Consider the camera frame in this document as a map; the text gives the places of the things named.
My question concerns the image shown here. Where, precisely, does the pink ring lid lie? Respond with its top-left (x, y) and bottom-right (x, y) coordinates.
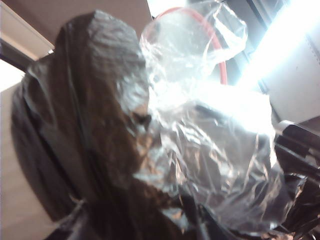
top-left (153, 6), bottom-right (229, 86)

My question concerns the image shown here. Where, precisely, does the black garbage bag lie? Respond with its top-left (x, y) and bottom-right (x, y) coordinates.
top-left (9, 2), bottom-right (320, 240)

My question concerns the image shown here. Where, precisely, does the grey-brown desk divider panel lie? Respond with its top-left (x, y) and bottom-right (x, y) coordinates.
top-left (7, 0), bottom-right (151, 42)

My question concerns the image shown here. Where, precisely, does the white ceiling light strip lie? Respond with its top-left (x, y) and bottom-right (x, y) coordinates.
top-left (234, 0), bottom-right (320, 88)

